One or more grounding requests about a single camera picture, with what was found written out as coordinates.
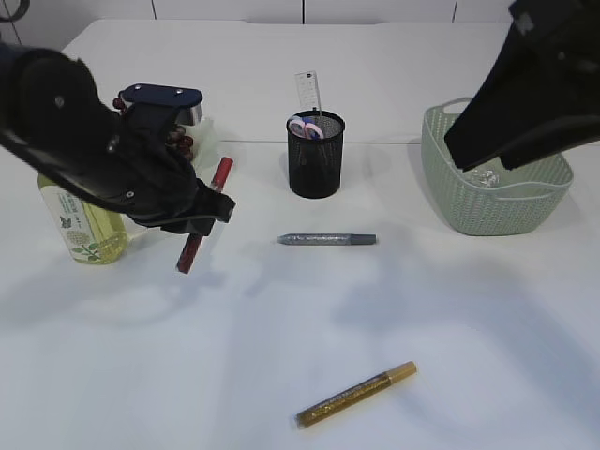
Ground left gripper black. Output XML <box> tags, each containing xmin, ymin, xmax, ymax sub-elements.
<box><xmin>100</xmin><ymin>105</ymin><xmax>235</xmax><ymax>234</ymax></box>

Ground purple grape bunch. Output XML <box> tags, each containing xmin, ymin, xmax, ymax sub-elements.
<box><xmin>112</xmin><ymin>97</ymin><xmax>194</xmax><ymax>162</ymax></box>

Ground yellow tea bottle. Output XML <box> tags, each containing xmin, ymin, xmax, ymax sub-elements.
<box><xmin>37</xmin><ymin>173</ymin><xmax>128</xmax><ymax>265</ymax></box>

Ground red marker pen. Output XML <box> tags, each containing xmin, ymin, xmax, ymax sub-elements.
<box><xmin>176</xmin><ymin>157</ymin><xmax>233</xmax><ymax>275</ymax></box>

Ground silver glitter marker pen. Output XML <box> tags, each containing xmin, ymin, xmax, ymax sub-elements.
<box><xmin>277</xmin><ymin>233</ymin><xmax>378</xmax><ymax>247</ymax></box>

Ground pink purple capped scissors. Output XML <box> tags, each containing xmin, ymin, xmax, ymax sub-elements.
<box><xmin>288</xmin><ymin>115</ymin><xmax>324</xmax><ymax>141</ymax></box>

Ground blue capped scissors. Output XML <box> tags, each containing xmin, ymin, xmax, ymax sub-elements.
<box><xmin>303</xmin><ymin>117</ymin><xmax>321</xmax><ymax>140</ymax></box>

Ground clear plastic ruler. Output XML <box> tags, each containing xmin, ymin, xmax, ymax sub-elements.
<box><xmin>294</xmin><ymin>70</ymin><xmax>323</xmax><ymax>116</ymax></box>

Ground gold glitter marker pen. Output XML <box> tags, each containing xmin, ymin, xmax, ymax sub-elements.
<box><xmin>294</xmin><ymin>361</ymin><xmax>417</xmax><ymax>428</ymax></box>

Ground clear plastic sheet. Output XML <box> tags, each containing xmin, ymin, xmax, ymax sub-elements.
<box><xmin>463</xmin><ymin>165</ymin><xmax>501</xmax><ymax>188</ymax></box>

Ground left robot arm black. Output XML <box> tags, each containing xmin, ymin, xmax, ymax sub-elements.
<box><xmin>1</xmin><ymin>44</ymin><xmax>235</xmax><ymax>234</ymax></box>

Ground green wavy glass plate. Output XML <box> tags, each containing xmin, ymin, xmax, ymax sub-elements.
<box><xmin>186</xmin><ymin>116</ymin><xmax>220</xmax><ymax>171</ymax></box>

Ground black mesh pen holder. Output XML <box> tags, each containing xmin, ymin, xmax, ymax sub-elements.
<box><xmin>286</xmin><ymin>111</ymin><xmax>345</xmax><ymax>199</ymax></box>

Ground green plastic woven basket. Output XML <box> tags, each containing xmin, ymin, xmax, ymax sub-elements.
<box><xmin>421</xmin><ymin>97</ymin><xmax>574</xmax><ymax>236</ymax></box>

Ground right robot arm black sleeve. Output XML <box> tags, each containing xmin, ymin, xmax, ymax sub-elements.
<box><xmin>444</xmin><ymin>1</ymin><xmax>599</xmax><ymax>171</ymax></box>

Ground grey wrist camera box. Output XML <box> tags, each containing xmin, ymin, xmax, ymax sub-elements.
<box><xmin>118</xmin><ymin>83</ymin><xmax>203</xmax><ymax>126</ymax></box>

